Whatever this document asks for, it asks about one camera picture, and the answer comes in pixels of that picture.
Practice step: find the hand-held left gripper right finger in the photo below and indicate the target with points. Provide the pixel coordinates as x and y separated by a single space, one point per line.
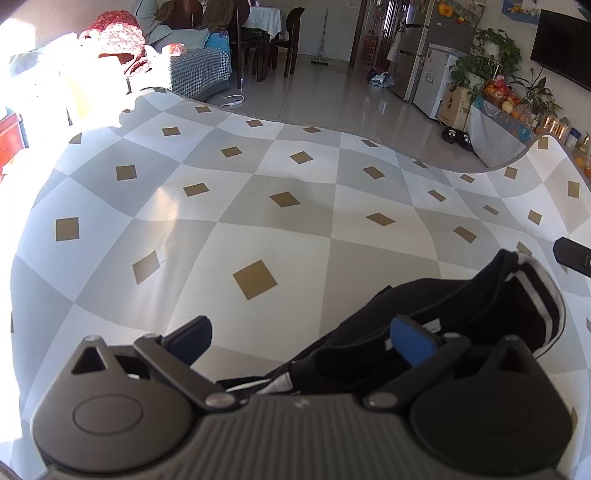
411 342

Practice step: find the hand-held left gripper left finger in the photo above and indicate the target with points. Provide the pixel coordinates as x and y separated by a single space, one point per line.
194 339

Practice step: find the black t-shirt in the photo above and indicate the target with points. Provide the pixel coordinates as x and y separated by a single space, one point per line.
360 332

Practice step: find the gold cans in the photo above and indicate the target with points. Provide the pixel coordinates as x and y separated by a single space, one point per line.
554 129

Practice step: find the marble cabinet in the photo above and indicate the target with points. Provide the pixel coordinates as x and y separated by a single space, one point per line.
498 138

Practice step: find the black slipper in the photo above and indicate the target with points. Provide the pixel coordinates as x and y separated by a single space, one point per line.
465 141
449 135

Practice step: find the pile of fruit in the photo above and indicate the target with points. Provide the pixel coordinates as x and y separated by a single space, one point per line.
505 99

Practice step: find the cardboard box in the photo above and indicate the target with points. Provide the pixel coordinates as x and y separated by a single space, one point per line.
455 108

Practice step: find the black television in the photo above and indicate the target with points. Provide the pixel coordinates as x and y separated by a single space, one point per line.
563 41

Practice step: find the leafy potted plant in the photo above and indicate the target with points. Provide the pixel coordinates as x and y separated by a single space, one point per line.
485 60

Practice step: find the small white refrigerator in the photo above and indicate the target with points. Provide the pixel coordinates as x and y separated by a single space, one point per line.
436 83

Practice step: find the white power strip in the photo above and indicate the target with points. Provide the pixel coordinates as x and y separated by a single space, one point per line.
233 100

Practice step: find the silver refrigerator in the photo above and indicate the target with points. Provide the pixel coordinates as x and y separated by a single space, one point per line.
415 50

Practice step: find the plastic bag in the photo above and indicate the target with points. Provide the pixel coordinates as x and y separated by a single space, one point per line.
381 78

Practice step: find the red wooden cabinet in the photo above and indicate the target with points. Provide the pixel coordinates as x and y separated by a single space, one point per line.
11 143

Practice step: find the houndstooth blanket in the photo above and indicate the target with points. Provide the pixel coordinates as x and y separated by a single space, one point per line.
198 67

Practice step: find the dark wooden chair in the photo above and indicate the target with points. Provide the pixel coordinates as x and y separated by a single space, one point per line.
182 11
288 32
247 50

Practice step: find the red shelf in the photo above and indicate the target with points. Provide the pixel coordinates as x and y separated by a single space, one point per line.
371 46

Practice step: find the blue cloth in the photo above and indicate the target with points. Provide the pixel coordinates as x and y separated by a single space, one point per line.
218 40

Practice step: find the grey pillow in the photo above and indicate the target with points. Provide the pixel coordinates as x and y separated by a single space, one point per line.
154 27

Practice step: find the red patterned cloth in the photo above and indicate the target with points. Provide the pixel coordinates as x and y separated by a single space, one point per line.
115 34

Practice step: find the brown garment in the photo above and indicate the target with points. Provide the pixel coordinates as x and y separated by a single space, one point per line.
217 14

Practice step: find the dining table with white cloth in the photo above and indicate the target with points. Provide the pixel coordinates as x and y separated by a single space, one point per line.
261 18

